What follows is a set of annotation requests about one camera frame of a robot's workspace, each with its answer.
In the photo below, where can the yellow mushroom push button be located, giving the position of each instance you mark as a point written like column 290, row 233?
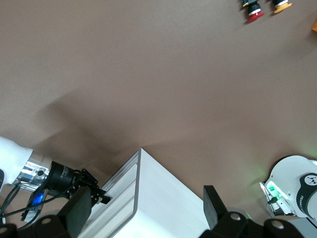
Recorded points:
column 282, row 7

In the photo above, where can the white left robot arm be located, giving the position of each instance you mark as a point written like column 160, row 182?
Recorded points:
column 12, row 158

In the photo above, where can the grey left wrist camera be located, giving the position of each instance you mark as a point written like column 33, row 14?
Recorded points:
column 34, row 200

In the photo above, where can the red mushroom push button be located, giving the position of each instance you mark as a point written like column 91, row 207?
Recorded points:
column 255, row 15

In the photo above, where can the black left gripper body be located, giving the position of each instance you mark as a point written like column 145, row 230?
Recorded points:
column 62, row 178

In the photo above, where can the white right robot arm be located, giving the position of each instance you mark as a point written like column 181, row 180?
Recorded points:
column 287, row 178

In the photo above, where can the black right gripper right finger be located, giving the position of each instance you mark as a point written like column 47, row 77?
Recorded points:
column 214, row 208

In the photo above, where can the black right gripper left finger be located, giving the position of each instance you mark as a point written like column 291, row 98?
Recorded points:
column 76, row 205

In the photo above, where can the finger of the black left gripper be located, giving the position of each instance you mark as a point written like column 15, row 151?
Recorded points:
column 100, row 200
column 104, row 194

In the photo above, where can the orange box with hole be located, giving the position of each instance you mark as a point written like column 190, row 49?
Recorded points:
column 315, row 26

